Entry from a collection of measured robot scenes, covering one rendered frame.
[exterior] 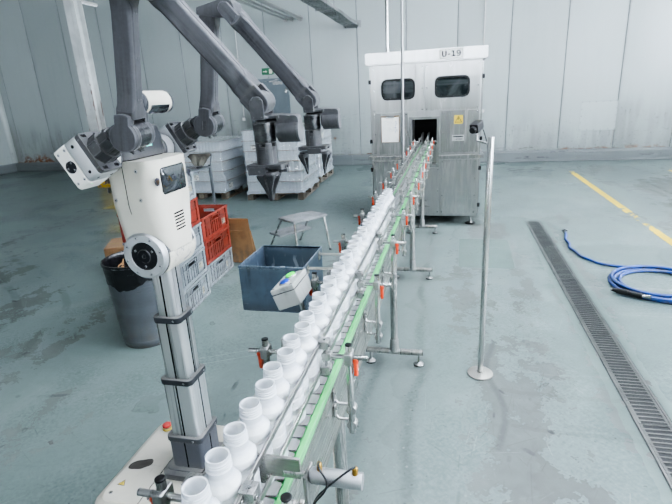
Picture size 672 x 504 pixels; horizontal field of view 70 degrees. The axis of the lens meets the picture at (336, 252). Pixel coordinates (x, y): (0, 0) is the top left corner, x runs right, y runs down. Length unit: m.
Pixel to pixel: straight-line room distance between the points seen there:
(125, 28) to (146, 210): 0.54
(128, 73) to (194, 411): 1.21
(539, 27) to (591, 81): 1.57
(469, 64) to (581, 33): 6.03
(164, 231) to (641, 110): 11.33
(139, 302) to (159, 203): 2.03
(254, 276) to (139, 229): 0.69
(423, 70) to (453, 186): 1.43
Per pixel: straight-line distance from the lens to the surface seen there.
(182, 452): 2.11
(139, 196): 1.63
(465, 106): 6.11
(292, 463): 0.88
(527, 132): 11.77
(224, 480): 0.79
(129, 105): 1.42
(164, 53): 13.61
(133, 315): 3.65
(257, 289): 2.22
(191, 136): 1.86
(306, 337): 1.11
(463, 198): 6.25
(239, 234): 5.09
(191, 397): 1.95
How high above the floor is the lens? 1.66
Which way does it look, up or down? 18 degrees down
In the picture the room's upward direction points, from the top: 3 degrees counter-clockwise
